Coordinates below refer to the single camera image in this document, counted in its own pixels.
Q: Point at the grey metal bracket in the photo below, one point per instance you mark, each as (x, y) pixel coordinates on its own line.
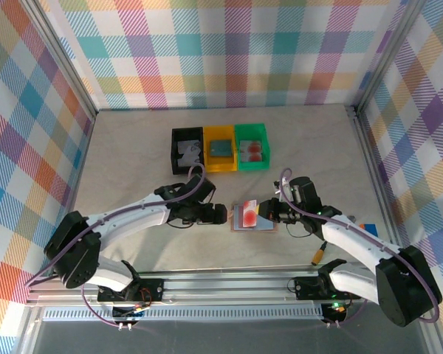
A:
(350, 219)

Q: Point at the wide aluminium frame rail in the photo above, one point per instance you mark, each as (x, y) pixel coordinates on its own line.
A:
(225, 287)

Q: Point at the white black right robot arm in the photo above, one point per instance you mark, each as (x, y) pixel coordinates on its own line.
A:
(354, 239)

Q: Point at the green plastic bin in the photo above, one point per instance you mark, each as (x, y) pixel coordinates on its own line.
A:
(251, 130)

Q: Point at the yellow plastic bin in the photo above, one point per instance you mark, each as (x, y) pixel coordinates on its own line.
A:
(218, 132)

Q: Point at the aluminium side rail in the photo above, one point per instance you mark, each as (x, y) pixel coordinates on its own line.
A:
(378, 184)

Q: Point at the blue orange puzzle cube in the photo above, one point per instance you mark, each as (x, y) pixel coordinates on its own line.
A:
(369, 229)

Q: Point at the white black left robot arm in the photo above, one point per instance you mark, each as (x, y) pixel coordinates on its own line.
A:
(133, 215)

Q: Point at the black plastic bin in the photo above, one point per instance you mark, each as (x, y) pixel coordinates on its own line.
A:
(173, 147)

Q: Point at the white card red circles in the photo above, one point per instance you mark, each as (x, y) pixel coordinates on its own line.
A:
(256, 157)
(251, 146)
(249, 219)

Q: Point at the white card grey print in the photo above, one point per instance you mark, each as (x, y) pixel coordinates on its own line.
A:
(182, 146)
(192, 158)

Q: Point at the aluminium frame post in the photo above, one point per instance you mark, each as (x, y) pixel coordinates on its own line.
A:
(62, 55)
(386, 55)

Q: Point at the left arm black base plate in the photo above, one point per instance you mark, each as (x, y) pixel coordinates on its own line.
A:
(155, 289)

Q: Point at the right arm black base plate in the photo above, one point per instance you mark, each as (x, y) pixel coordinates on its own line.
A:
(302, 289)

